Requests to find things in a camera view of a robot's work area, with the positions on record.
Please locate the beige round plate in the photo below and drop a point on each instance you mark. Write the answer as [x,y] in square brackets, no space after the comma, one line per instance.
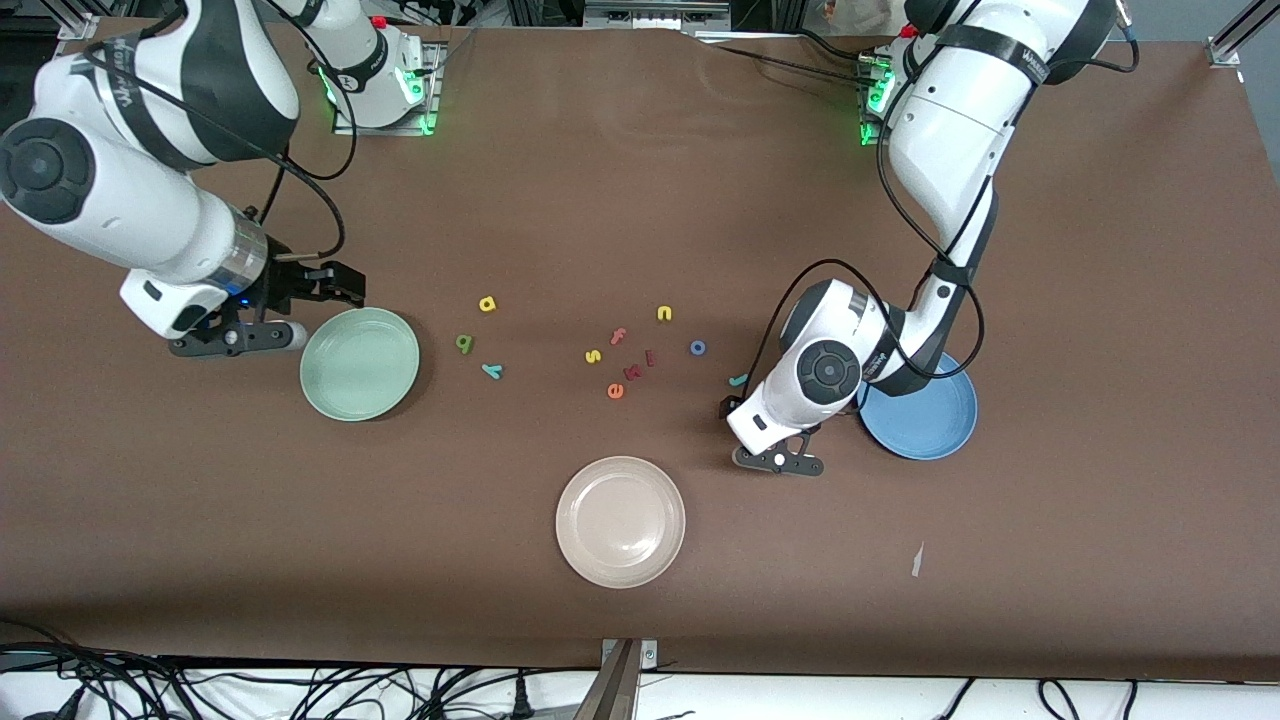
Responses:
[620,520]

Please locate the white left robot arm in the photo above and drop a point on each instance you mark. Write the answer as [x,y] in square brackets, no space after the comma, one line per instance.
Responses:
[940,130]

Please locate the metal table edge bracket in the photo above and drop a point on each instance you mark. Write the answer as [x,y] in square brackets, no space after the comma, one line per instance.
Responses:
[618,680]

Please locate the brown table cover mat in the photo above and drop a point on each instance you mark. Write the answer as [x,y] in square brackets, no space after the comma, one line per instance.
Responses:
[640,200]

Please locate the black power plug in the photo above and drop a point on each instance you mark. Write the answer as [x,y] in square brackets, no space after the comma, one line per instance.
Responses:
[520,700]

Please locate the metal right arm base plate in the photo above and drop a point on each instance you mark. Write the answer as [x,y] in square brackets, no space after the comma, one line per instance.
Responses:
[433,90]

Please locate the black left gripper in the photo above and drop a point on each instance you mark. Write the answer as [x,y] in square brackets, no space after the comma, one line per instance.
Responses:
[724,408]

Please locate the light green round plate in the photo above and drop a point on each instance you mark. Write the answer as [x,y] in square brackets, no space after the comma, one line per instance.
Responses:
[345,380]

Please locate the aluminium frame profile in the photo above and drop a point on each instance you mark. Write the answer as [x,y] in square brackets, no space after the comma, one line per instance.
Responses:
[78,25]
[1222,50]

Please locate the metal box behind table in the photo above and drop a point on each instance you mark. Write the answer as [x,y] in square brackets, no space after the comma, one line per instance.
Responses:
[655,15]

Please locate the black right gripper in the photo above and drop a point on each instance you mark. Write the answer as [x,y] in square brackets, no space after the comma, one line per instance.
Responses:
[291,283]

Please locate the blue round plate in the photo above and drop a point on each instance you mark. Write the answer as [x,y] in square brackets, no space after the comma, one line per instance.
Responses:
[935,430]

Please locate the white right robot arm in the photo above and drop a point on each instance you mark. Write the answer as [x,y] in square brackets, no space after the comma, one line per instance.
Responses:
[120,200]

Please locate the small white tape scrap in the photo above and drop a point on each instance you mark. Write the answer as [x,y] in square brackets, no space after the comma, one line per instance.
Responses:
[917,562]

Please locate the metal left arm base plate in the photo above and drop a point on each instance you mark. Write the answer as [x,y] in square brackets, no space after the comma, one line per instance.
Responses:
[870,142]

